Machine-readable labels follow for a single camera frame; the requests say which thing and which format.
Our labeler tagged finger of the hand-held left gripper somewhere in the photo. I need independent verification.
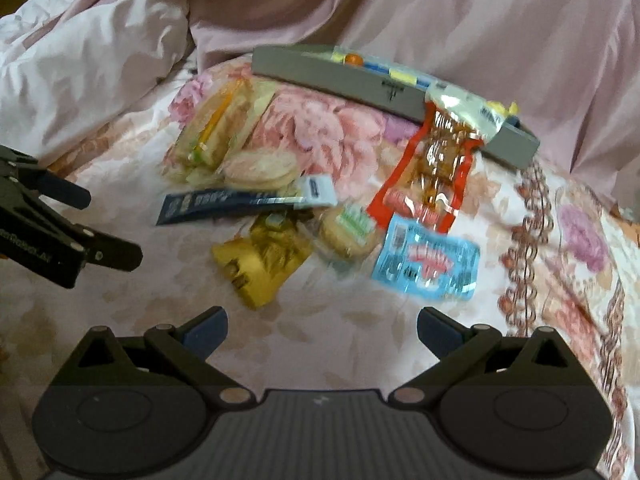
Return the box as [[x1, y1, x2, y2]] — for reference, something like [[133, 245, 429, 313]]
[[75, 224, 144, 272], [36, 166, 92, 210]]

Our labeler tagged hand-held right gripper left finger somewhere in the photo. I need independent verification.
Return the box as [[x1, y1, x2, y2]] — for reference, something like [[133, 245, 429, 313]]
[[50, 306, 249, 413]]

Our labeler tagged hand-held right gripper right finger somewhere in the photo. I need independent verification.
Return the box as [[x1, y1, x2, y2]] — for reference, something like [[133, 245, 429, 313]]
[[391, 306, 596, 413]]

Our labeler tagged gold foil snack packet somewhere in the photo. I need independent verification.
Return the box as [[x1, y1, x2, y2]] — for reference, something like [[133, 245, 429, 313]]
[[210, 212, 313, 311]]

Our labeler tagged grey rectangular tray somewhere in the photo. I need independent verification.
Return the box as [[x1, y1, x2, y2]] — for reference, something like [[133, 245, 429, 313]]
[[251, 45, 542, 169]]

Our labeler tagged light blue snack packet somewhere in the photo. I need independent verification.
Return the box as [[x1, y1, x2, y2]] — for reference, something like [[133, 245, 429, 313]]
[[370, 212, 482, 302]]

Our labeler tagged dark blue snack packet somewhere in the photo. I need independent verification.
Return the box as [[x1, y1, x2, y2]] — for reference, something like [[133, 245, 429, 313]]
[[154, 187, 301, 227]]

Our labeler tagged pale pink quilt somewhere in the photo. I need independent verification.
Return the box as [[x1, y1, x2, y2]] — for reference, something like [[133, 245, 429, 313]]
[[0, 0, 201, 166]]

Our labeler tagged round cookie packet green print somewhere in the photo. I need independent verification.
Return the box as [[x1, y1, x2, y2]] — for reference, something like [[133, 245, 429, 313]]
[[317, 202, 381, 267]]

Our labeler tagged floral bed sheet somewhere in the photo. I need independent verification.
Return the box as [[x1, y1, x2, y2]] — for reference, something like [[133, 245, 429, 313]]
[[0, 55, 640, 466]]

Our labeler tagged red and clear snack packet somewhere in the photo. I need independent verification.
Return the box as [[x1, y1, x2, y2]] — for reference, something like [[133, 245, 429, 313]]
[[367, 100, 485, 235]]

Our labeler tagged clear sandwich cracker packet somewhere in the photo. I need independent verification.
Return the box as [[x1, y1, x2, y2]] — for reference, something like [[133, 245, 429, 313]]
[[161, 76, 277, 183]]

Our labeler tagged clear round cracker packet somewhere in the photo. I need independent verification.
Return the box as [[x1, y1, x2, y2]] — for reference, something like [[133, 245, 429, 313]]
[[220, 151, 301, 192]]

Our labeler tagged small white and blue packet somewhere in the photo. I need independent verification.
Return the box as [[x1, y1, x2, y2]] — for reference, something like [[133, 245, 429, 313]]
[[291, 175, 338, 211]]

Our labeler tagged clear and white snack packet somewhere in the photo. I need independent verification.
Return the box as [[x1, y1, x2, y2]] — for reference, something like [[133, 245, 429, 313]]
[[424, 82, 521, 143]]

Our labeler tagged pink satin blanket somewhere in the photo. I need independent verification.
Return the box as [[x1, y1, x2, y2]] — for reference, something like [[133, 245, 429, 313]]
[[50, 0, 640, 211]]

